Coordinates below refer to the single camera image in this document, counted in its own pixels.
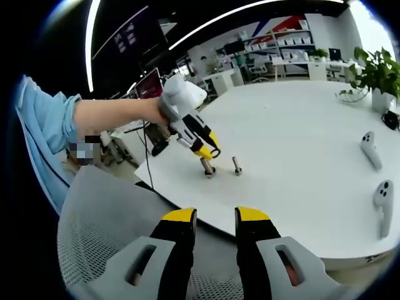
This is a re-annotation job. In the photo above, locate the white desk with black legs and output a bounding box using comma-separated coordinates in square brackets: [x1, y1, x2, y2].
[99, 120, 157, 169]

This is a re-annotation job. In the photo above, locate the black cable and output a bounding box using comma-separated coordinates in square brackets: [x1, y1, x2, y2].
[142, 118, 156, 190]

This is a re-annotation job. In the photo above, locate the person's left hand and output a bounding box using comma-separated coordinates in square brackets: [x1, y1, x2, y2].
[142, 97, 172, 126]

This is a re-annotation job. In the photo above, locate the small steel threaded stud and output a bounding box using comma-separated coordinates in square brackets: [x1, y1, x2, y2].
[231, 156, 244, 176]

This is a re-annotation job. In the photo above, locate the white strip ceiling light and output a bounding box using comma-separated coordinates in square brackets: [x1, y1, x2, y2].
[84, 0, 103, 93]
[168, 0, 348, 51]

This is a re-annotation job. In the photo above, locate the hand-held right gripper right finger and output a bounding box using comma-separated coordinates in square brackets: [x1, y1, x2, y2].
[234, 206, 354, 300]

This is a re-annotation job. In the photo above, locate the black round device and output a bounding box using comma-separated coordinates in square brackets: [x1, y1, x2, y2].
[381, 109, 400, 131]

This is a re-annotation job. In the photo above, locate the white handheld controller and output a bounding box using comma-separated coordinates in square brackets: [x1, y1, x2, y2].
[372, 179, 394, 240]
[359, 131, 384, 171]

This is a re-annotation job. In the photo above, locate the small green plant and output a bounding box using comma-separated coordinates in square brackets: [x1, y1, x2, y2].
[307, 48, 329, 62]

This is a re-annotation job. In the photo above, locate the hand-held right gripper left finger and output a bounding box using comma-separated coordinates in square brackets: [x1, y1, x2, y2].
[73, 206, 198, 300]

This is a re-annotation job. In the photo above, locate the large steel threaded stud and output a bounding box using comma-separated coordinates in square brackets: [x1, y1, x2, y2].
[199, 157, 217, 179]

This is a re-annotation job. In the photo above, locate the grey mesh office chair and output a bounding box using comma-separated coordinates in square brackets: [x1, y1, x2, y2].
[57, 165, 248, 300]

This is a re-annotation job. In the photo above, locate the white plant pot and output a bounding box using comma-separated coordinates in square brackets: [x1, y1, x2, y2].
[371, 87, 395, 114]

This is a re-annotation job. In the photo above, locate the green leafy potted plant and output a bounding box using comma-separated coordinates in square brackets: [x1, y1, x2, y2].
[336, 46, 400, 104]

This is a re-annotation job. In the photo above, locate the monitor with red screen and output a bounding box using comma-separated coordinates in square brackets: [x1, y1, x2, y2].
[134, 67, 163, 101]

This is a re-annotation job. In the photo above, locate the white long table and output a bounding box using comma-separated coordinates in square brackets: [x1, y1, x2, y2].
[271, 57, 365, 82]

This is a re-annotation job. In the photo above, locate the white cabinet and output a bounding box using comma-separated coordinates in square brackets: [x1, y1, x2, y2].
[204, 69, 244, 91]

